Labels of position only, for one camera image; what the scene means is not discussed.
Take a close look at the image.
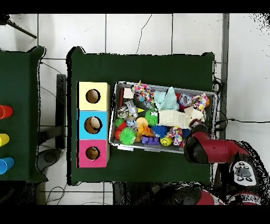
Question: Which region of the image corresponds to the cream yellow waffle cloth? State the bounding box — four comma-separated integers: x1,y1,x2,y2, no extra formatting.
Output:
157,109,193,129

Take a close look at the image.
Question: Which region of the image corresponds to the colourful dotted fabric strip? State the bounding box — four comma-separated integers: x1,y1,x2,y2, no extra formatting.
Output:
166,126,184,146

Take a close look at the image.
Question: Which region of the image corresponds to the mint green waffle cloth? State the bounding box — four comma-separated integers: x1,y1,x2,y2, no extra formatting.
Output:
153,86,180,111

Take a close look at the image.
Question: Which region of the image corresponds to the clear mesh bin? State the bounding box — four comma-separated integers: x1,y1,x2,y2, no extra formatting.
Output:
108,81,218,156

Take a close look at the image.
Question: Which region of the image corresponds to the wooden box with three holes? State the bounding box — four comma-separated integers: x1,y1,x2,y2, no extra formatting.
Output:
76,81,111,169

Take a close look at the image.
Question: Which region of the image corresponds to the colourful polka dot fabric toy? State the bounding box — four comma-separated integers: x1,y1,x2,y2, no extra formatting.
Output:
191,93,210,113

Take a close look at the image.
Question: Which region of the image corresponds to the dark blue spiky ball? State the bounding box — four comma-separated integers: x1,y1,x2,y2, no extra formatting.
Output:
151,124,168,138

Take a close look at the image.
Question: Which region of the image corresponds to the large green fuzzy ball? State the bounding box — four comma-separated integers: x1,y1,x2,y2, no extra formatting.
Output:
144,109,159,126

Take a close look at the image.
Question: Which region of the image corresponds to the orange plastic block toy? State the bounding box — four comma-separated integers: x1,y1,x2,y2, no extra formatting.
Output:
136,117,155,138

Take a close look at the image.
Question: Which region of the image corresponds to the colourful patchwork fabric toy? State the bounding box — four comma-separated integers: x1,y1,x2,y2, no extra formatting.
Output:
131,82,155,102

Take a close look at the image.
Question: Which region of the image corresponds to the green spiky ball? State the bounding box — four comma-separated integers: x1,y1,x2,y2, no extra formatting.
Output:
119,128,138,146

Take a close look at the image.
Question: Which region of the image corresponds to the silver black metal can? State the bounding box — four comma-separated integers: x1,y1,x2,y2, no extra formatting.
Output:
117,99,139,119

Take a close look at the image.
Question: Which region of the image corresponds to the pale wooden cube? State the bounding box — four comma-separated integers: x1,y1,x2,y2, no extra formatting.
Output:
123,88,134,100

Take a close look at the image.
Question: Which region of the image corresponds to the dark green table cloth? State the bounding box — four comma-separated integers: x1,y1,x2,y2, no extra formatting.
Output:
0,46,46,182
67,46,216,186

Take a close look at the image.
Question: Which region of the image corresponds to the black equipment stand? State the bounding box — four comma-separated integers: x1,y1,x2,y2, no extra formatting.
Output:
37,73,68,170

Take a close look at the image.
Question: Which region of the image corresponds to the red plastic cup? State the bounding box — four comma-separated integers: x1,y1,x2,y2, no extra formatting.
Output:
0,105,13,120

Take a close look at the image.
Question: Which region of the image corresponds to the yellow plastic cup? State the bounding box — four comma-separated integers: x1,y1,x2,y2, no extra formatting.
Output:
0,133,10,147

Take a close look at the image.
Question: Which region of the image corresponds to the blue plastic cup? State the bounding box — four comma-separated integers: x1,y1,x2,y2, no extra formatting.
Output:
0,157,15,175

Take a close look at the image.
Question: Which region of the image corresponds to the black tripod leg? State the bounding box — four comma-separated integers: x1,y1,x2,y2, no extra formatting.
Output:
0,14,38,40

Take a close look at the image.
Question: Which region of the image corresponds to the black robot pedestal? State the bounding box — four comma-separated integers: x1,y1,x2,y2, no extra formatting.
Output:
113,181,161,206

